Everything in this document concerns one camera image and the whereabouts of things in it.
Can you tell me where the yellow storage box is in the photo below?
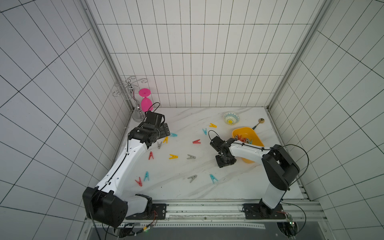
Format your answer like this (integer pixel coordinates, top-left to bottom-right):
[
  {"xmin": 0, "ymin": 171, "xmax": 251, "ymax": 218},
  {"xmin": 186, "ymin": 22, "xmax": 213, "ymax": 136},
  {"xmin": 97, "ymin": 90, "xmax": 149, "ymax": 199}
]
[{"xmin": 230, "ymin": 127, "xmax": 266, "ymax": 165}]

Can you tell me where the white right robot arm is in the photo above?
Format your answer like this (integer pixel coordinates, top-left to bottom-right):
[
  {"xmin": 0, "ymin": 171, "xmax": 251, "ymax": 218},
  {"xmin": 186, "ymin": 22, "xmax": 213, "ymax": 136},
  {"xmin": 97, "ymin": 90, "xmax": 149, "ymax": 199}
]
[{"xmin": 210, "ymin": 136, "xmax": 300, "ymax": 213}]

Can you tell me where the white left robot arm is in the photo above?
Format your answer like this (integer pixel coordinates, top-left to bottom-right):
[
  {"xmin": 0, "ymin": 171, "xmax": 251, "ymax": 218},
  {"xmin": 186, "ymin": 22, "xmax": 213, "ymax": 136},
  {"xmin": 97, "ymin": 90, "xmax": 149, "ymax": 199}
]
[{"xmin": 83, "ymin": 111, "xmax": 171, "ymax": 228}]

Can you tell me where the pink plastic wine glass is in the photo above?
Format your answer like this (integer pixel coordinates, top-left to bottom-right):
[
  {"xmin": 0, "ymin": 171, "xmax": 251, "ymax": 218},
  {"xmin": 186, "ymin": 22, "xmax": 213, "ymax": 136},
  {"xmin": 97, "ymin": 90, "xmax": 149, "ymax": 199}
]
[{"xmin": 139, "ymin": 89, "xmax": 153, "ymax": 112}]

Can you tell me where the grey clothespin front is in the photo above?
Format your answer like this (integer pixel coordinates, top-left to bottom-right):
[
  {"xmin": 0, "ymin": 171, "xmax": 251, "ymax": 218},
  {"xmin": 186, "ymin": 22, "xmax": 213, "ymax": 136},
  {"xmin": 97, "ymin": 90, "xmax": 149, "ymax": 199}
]
[{"xmin": 188, "ymin": 175, "xmax": 197, "ymax": 183}]

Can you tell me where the patterned yellow blue bowl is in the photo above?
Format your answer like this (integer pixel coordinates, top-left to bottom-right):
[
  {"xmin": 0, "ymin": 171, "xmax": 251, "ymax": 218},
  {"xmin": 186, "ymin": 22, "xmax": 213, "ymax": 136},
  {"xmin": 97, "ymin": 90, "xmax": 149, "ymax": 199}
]
[{"xmin": 224, "ymin": 112, "xmax": 240, "ymax": 125}]

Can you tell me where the teal clothespin front left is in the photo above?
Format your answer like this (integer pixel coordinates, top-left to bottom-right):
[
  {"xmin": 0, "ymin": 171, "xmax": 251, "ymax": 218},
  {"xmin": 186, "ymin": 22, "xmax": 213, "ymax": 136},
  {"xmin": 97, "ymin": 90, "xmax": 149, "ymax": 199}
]
[{"xmin": 144, "ymin": 171, "xmax": 150, "ymax": 182}]

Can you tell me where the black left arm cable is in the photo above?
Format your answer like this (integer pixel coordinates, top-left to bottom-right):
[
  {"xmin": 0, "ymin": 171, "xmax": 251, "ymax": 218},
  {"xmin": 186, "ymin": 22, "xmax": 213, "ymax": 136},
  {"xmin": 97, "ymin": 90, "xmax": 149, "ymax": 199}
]
[{"xmin": 98, "ymin": 102, "xmax": 161, "ymax": 193}]

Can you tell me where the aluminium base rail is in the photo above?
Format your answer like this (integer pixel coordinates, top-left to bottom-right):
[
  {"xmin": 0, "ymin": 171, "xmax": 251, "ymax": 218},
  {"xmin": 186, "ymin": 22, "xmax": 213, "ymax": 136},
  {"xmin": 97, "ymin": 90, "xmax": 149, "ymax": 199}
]
[{"xmin": 121, "ymin": 199, "xmax": 331, "ymax": 232}]

